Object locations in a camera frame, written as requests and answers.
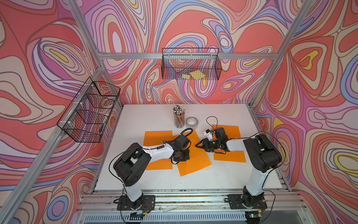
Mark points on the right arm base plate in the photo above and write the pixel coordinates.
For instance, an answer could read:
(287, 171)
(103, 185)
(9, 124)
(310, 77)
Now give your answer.
(246, 201)

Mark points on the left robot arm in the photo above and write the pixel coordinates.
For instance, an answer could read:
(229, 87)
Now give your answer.
(132, 163)

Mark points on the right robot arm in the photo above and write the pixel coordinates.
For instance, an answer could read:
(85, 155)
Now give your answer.
(263, 155)

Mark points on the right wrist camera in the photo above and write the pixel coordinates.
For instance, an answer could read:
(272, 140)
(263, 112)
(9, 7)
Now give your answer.
(209, 134)

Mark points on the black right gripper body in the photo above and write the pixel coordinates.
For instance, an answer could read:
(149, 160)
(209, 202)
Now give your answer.
(211, 145)

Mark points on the aluminium frame rail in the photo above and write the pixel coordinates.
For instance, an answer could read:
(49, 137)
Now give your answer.
(50, 48)

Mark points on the yellow sticky notes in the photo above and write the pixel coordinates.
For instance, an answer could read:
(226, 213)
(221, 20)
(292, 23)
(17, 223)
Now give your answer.
(194, 75)

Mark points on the clear tape roll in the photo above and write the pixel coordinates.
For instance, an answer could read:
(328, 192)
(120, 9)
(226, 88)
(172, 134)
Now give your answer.
(192, 122)

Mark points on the black wire basket left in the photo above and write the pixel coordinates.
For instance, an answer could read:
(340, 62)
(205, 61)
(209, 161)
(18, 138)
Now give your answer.
(88, 114)

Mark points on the clear cup of pencils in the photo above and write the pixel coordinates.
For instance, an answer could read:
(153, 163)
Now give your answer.
(179, 116)

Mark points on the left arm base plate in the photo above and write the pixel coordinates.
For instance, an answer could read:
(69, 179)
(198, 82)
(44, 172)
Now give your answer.
(144, 203)

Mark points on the black wire basket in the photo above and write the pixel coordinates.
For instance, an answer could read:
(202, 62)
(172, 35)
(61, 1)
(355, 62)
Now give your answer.
(178, 61)
(88, 114)

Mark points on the black wire basket back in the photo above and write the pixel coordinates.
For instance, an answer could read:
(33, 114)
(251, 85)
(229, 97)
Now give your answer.
(178, 61)

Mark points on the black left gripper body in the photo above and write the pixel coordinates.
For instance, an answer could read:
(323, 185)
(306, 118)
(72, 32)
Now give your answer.
(184, 156)

